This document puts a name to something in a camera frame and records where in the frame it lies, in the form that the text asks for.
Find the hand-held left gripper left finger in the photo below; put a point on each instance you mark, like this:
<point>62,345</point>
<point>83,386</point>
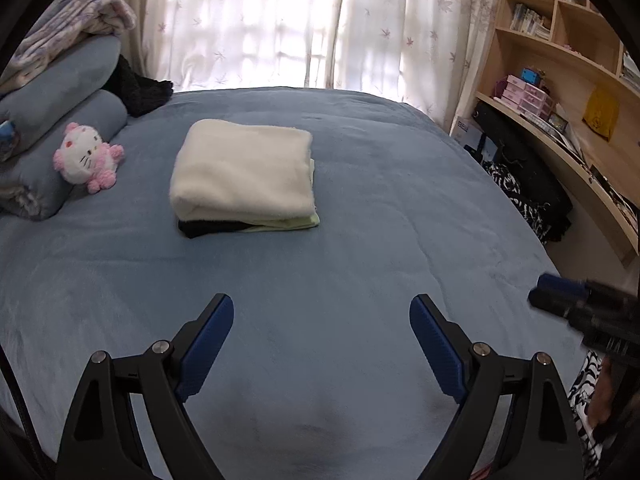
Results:
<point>207,345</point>

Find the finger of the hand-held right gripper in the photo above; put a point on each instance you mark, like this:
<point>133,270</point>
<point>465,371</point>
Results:
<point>550,302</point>
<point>560,285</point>

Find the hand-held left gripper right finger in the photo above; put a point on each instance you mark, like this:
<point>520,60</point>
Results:
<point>435,350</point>

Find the cream knitted cardigan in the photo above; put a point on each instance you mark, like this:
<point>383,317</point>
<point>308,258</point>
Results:
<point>240,170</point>

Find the person's right hand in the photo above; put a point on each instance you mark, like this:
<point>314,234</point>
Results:
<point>602,390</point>

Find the person's black white patterned clothing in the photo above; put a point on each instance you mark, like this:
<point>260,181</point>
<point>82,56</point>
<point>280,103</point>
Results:
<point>582,400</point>

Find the black white patterned cloth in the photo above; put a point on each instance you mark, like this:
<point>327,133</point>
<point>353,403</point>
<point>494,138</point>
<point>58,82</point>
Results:
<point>525,205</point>

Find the black folded garment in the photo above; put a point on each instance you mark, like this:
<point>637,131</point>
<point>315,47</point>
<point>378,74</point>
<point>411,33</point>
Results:
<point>210,228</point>

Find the black bag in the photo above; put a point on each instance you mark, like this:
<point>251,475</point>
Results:
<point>530,160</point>

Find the light green garment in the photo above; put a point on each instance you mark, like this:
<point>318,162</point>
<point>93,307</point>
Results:
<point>300,222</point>

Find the colourful picture box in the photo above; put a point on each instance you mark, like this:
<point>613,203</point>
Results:
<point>559,122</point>

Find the white cardboard box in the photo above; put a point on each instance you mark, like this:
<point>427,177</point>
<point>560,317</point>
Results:
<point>465,132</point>

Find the yellow cloth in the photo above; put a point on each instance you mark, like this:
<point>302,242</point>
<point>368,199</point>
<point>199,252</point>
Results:
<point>602,110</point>

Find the blue fleece bed blanket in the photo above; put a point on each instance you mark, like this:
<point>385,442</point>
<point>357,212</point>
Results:
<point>350,185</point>

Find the pink drawer organizer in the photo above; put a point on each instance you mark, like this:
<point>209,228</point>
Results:
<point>525,97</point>

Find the wooden curved bookshelf desk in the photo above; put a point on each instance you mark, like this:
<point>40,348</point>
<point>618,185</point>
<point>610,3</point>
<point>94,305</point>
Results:
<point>575,75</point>

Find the small blue box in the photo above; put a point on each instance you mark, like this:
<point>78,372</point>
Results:
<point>531,76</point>

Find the pink white cat plush toy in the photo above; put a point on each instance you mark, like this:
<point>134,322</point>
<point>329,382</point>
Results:
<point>80,157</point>

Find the blue pillow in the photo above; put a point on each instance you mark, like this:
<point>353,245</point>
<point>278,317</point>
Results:
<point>35,185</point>
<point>65,85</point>

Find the black fluffy garment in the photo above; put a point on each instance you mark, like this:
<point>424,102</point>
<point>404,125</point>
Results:
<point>140,92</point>

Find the white floral curtain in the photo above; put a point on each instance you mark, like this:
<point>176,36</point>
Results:
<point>425,35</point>
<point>225,20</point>

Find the floral patterned blanket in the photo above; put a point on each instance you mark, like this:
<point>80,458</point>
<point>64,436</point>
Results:
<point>85,15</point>

